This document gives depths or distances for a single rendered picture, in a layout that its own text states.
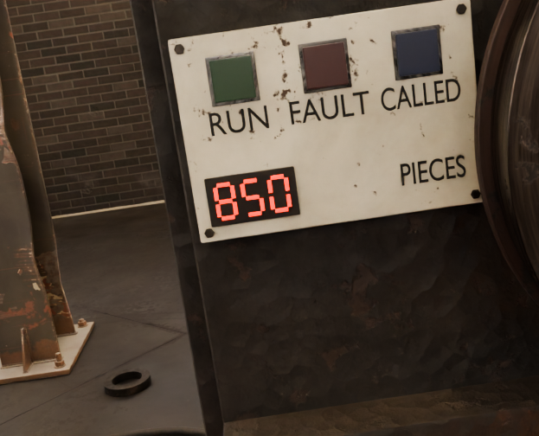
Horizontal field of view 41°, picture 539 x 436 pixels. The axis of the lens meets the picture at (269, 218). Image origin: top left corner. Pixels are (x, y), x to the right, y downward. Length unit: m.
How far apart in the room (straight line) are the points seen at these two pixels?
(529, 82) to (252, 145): 0.24
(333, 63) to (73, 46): 6.16
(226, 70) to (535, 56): 0.25
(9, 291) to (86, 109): 3.62
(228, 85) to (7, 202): 2.65
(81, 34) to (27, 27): 0.47
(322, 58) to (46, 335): 2.84
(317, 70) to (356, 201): 0.12
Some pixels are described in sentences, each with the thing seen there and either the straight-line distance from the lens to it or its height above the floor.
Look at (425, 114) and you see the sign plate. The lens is 0.66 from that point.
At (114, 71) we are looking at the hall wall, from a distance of 6.69.
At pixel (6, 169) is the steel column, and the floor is 0.89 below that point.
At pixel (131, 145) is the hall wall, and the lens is 6.72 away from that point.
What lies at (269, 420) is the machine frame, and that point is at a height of 0.87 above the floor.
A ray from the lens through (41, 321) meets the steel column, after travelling 3.35.
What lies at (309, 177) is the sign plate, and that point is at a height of 1.11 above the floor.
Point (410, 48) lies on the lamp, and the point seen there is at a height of 1.20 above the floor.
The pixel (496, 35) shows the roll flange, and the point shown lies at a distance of 0.60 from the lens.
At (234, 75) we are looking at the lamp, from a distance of 0.63.
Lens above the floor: 1.22
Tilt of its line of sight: 13 degrees down
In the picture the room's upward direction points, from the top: 8 degrees counter-clockwise
